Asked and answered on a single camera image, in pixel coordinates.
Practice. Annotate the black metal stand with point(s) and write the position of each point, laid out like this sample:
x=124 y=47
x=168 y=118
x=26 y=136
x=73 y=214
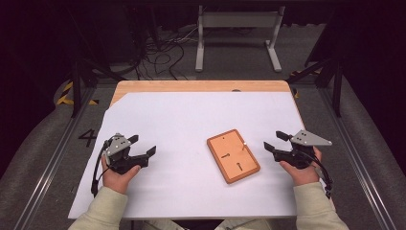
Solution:
x=337 y=92
x=76 y=89

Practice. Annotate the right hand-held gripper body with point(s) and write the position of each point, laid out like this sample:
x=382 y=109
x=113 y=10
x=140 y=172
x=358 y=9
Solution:
x=306 y=139

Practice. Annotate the white metal stand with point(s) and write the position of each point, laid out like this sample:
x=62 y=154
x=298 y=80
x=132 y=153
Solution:
x=239 y=19

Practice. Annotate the person's right hand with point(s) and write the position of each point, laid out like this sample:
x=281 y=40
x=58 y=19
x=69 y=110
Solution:
x=301 y=177

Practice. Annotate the person's left hand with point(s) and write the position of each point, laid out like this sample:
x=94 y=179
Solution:
x=116 y=182

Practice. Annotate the white paper sheet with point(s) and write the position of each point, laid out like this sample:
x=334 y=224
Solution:
x=175 y=121

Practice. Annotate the wooden picture frame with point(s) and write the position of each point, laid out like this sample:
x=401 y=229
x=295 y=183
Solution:
x=245 y=159

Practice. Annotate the aluminium floor rail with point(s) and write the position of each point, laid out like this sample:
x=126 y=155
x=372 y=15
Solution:
x=357 y=166
x=48 y=172

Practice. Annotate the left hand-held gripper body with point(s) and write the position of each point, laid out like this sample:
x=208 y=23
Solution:
x=118 y=147

